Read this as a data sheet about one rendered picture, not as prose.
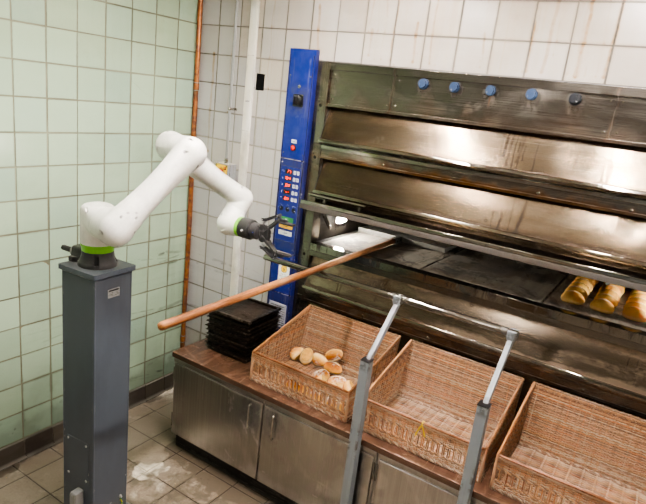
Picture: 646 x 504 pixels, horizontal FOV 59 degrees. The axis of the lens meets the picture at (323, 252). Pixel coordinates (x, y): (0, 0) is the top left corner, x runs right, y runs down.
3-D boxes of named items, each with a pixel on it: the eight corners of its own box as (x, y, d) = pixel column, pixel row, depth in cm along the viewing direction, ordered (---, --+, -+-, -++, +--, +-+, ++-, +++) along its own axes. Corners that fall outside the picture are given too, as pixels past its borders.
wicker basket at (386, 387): (401, 387, 286) (410, 337, 279) (514, 432, 258) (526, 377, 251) (353, 428, 246) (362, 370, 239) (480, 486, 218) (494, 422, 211)
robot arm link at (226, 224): (221, 236, 266) (208, 226, 257) (232, 212, 269) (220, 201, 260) (244, 243, 259) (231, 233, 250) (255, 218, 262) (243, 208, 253)
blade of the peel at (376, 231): (444, 253, 316) (445, 248, 315) (357, 231, 343) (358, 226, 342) (465, 242, 345) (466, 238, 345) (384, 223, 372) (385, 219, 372)
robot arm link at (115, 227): (97, 235, 199) (200, 131, 214) (80, 224, 210) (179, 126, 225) (122, 258, 207) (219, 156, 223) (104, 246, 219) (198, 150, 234)
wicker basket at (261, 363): (304, 349, 316) (309, 302, 309) (395, 385, 288) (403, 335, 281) (247, 379, 276) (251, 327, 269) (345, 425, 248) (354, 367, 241)
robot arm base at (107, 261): (50, 257, 228) (49, 242, 226) (81, 250, 240) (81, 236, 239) (95, 272, 216) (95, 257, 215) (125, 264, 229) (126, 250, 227)
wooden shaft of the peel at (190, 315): (162, 332, 179) (162, 323, 178) (155, 329, 180) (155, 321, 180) (395, 244, 321) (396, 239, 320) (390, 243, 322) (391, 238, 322)
